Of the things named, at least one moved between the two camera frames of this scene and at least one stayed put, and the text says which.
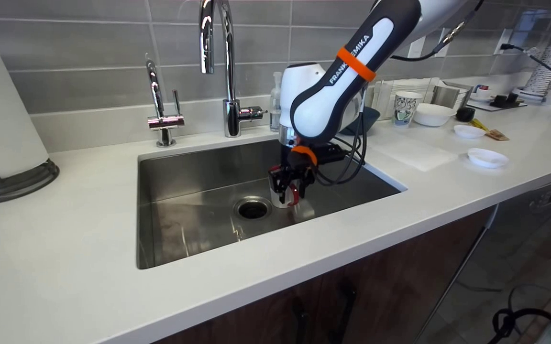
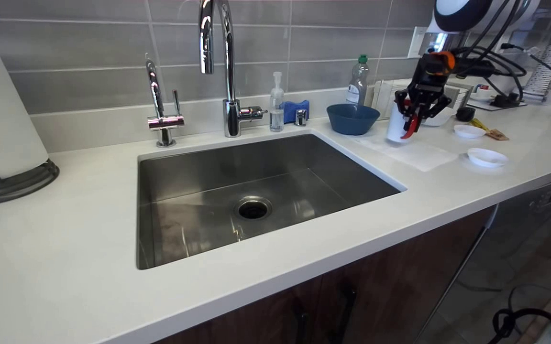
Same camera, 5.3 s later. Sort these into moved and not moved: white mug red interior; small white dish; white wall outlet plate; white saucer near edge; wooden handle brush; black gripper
Moved: black gripper; white mug red interior
Not moved: white saucer near edge; small white dish; wooden handle brush; white wall outlet plate
